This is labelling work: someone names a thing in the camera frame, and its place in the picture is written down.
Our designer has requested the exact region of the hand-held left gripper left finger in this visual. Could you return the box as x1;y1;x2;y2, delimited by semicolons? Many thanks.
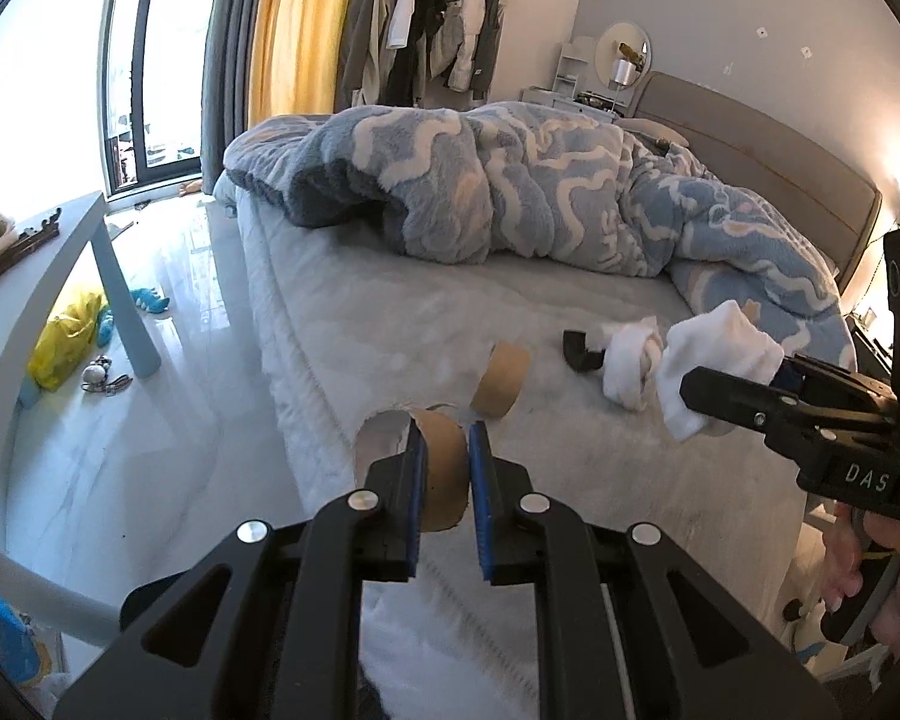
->
52;420;430;720

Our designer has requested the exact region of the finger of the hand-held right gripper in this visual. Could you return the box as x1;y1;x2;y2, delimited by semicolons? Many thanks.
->
776;355;898;407
679;366;812;452

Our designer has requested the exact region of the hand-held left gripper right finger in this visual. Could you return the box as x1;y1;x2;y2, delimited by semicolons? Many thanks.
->
469;421;845;720

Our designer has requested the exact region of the cardboard tape roll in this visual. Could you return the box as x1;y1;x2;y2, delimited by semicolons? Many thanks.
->
470;341;531;419
354;406;471;533

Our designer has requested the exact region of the white sock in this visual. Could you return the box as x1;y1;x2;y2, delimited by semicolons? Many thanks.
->
656;300;785;442
600;317;665;412

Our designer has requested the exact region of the black curved plastic piece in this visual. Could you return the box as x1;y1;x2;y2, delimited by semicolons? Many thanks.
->
562;328;610;376

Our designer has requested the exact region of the black bedside cabinet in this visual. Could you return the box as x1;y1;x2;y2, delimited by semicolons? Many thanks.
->
844;307;897;391

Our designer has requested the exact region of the bed with grey sheet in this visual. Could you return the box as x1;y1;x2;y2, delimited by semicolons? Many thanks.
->
214;71;882;720

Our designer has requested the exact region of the grey pillow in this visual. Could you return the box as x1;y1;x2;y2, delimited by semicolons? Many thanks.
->
619;116;691;151

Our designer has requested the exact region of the blue patterned fleece blanket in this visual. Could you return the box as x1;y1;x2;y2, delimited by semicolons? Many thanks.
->
221;101;856;391

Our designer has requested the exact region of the white dressing table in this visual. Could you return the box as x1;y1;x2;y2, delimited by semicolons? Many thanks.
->
521;37;623;121

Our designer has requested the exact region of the round mirror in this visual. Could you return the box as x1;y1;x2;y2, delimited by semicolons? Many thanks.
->
596;21;652;87

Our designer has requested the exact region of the yellow plastic bag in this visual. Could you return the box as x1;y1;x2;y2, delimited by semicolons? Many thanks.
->
28;285;106;391

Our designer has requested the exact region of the light blue table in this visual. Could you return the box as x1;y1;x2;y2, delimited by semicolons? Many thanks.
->
0;191;162;616

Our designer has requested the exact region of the blue cardboard box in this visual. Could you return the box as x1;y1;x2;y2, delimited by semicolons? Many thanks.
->
0;594;53;683

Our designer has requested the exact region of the row of hanging clothes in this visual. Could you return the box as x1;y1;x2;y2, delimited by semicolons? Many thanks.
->
337;0;522;110

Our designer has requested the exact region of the dark carved wooden stick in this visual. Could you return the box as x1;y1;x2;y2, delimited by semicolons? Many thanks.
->
0;210;62;293

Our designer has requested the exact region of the grey curtain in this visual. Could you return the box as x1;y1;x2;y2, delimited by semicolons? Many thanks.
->
201;0;262;181

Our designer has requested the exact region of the yellow curtain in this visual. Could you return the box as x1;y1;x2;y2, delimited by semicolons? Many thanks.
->
247;0;361;128

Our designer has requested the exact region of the glass balcony door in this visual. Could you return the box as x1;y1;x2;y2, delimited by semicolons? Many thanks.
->
101;0;230;188

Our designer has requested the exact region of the keychain with plush ball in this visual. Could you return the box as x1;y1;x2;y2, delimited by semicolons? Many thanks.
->
81;355;134;395

